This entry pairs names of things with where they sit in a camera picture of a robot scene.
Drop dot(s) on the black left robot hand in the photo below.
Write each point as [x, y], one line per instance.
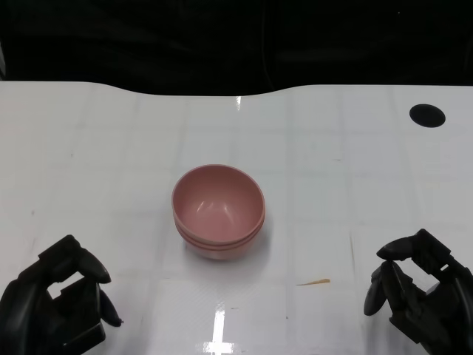
[29, 314]

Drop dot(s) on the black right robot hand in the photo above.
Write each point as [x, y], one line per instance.
[454, 314]

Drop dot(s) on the black round table grommet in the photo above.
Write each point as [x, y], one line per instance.
[427, 116]

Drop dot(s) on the black backdrop curtain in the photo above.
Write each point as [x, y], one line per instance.
[148, 37]

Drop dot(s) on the pink plastic bowl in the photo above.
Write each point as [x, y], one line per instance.
[218, 244]
[218, 203]
[218, 254]

